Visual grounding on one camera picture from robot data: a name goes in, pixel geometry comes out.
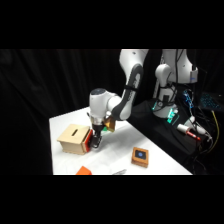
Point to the wooden block with blue button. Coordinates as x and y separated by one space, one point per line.
140 156

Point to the orange block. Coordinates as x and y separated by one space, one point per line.
83 171

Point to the green lit control box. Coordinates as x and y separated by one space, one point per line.
172 115

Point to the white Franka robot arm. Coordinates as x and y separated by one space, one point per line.
100 103

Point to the white cylinder with red tip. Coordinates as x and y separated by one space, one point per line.
185 130

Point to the black curtain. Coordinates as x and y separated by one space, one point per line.
40 86

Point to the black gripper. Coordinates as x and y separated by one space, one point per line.
97 130

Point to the wooden box with slot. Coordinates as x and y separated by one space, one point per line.
71 137

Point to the blue lit keyboard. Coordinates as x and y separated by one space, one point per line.
209 101

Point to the tan wrist camera box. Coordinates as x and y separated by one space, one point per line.
110 124

